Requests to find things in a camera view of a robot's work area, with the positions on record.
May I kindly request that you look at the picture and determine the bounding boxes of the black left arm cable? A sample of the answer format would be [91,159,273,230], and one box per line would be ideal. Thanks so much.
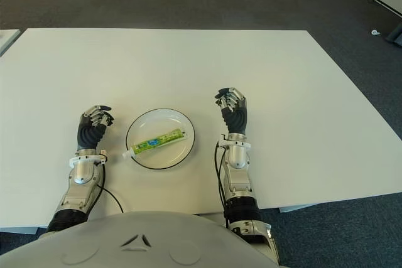
[95,157,125,214]

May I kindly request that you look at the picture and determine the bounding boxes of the dark grey chair base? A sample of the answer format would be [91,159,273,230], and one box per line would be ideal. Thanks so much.
[385,22,402,48]

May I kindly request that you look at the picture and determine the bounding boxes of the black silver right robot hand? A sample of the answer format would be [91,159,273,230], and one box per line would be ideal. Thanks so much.
[214,87,249,136]

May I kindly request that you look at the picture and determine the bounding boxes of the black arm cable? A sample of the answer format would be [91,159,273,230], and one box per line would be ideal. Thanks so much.
[95,157,125,214]
[214,140,231,228]

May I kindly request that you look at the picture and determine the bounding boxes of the silver robot torso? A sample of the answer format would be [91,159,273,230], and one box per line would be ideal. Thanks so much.
[0,211,278,268]

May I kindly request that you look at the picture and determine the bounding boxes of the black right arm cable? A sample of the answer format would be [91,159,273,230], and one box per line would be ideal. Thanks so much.
[214,140,231,228]

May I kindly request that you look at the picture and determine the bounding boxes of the white plate with black rim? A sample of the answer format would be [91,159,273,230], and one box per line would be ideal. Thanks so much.
[125,108,199,171]

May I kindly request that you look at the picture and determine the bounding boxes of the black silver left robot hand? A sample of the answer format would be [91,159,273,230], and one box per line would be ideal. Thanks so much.
[77,104,115,152]

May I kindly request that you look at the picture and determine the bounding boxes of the green toothpaste tube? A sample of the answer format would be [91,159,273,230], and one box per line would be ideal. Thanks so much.
[121,127,187,160]

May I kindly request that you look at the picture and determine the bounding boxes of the white side table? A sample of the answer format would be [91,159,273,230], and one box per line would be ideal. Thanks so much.
[0,29,21,58]

